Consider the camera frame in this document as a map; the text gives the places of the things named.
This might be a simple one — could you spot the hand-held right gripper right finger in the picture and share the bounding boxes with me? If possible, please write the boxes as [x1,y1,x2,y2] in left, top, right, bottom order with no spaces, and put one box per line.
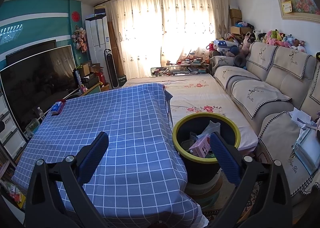
[209,132,293,228]

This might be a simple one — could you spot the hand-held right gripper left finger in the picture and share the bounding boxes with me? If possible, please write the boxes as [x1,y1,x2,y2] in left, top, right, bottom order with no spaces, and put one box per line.
[25,132,110,228]

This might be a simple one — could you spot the pink drink carton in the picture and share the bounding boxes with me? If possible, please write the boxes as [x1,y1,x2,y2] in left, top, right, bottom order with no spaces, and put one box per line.
[188,134,213,159]

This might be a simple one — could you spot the black bin with yellow rim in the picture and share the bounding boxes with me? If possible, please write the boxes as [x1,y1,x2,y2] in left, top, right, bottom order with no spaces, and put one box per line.
[172,112,241,185]

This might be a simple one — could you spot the white plastic bag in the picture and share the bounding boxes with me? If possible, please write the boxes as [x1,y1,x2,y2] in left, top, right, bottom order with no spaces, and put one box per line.
[197,120,221,138]

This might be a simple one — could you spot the blue checked tablecloth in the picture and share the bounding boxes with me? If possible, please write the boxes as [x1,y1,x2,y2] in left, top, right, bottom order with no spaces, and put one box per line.
[11,83,209,228]

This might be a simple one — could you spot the dark red tray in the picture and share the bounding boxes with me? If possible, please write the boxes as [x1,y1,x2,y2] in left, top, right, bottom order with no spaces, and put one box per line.
[51,99,67,116]

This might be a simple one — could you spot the blue tissue pack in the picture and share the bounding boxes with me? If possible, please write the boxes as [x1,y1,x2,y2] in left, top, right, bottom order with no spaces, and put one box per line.
[51,101,63,114]

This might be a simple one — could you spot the glass bowl with green plants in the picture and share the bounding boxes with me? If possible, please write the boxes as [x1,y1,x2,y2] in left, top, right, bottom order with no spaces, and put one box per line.
[25,118,41,138]

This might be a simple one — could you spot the floral bed sheet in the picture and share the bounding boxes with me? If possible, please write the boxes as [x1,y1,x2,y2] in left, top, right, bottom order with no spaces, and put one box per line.
[122,73,259,152]

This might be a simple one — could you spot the beige sofa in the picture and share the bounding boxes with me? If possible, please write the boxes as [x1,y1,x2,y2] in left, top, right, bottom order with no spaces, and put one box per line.
[210,41,320,208]

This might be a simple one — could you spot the black shuttlecock tube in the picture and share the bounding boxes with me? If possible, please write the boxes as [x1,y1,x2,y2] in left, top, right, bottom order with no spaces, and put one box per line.
[72,68,83,88]

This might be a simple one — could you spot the cardboard boxes on cabinet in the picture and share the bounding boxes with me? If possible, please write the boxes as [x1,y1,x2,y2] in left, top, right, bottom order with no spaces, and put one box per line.
[77,61,104,86]

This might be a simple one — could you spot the pile of colourful booklets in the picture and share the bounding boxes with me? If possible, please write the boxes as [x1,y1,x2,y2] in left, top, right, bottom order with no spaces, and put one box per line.
[0,178,27,208]

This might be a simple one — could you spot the black tower fan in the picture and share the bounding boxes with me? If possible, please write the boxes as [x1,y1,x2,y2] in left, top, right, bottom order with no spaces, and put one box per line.
[104,48,119,89]

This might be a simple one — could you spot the white plastic drawer unit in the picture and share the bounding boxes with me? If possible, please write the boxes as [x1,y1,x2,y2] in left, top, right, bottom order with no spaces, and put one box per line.
[0,90,28,162]

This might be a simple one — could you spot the large curved television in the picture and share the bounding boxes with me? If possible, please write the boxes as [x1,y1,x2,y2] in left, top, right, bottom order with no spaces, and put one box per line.
[0,45,78,133]

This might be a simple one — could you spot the cluttered glass coffee table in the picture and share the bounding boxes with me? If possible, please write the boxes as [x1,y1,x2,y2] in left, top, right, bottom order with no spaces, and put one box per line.
[150,59,213,78]

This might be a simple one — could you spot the blue star pattern case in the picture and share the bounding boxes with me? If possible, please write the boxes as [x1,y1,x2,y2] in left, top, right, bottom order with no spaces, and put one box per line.
[214,39,239,54]

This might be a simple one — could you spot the white standing air conditioner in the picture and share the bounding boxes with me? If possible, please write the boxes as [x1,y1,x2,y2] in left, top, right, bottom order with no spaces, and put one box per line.
[85,15,112,91]

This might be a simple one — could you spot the hanging flower decoration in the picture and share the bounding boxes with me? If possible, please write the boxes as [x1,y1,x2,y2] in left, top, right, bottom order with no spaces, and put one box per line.
[72,25,88,53]

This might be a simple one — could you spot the black flat television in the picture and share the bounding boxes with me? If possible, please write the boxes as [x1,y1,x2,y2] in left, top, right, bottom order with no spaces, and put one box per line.
[5,39,57,67]

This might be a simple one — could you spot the row of plush toys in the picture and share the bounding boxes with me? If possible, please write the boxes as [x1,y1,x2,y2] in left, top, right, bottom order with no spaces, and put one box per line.
[237,28,307,53]

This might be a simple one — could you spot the cream sheer curtain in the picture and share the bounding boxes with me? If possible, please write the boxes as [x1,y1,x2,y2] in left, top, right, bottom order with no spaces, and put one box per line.
[104,0,230,79]

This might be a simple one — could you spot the stack of brown cardboard boxes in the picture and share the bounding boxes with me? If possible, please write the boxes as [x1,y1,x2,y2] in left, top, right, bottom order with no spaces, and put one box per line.
[229,8,253,36]

